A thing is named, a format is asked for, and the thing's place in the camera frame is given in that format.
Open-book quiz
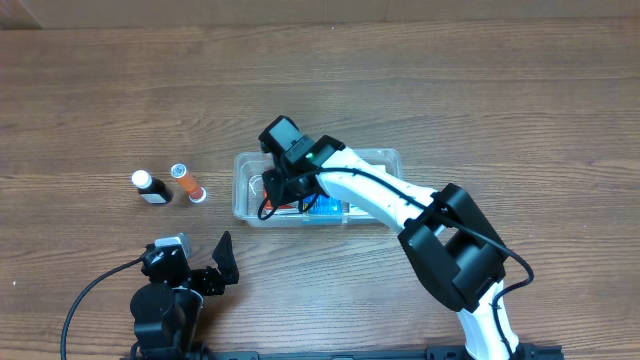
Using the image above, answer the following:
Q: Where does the red medicine box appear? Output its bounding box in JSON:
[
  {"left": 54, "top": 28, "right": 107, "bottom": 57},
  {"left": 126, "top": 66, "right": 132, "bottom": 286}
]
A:
[{"left": 263, "top": 200, "right": 298, "bottom": 216}]

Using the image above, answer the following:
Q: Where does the dark bottle white cap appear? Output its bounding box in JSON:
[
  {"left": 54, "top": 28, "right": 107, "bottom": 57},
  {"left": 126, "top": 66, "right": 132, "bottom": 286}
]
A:
[{"left": 131, "top": 170, "right": 173, "bottom": 205}]

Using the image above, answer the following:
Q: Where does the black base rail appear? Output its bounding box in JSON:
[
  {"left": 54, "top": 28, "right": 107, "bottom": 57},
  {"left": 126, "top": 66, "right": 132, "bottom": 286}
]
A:
[{"left": 208, "top": 344, "right": 565, "bottom": 360}]

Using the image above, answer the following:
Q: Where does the blue medicine box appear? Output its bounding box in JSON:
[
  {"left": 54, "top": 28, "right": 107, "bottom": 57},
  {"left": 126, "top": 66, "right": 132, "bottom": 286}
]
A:
[{"left": 302, "top": 195, "right": 343, "bottom": 215}]

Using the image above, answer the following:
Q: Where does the white medicine box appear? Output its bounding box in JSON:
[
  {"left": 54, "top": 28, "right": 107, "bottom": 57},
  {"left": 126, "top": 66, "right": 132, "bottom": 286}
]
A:
[{"left": 348, "top": 164, "right": 386, "bottom": 216}]

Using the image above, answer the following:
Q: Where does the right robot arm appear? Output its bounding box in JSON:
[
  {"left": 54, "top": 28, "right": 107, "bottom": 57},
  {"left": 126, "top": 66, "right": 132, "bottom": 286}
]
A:
[{"left": 258, "top": 116, "right": 534, "bottom": 359}]

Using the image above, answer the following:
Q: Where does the clear plastic container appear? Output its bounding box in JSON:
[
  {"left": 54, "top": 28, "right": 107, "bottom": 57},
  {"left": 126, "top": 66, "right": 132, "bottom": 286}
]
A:
[{"left": 232, "top": 152, "right": 377, "bottom": 227}]

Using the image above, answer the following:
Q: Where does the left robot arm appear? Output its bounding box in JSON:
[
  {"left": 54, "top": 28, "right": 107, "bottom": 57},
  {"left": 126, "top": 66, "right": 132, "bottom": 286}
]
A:
[{"left": 130, "top": 232, "right": 239, "bottom": 359}]

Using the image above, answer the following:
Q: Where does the orange pill vial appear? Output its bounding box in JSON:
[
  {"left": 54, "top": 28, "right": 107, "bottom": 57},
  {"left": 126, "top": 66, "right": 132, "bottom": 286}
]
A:
[{"left": 170, "top": 163, "right": 207, "bottom": 203}]

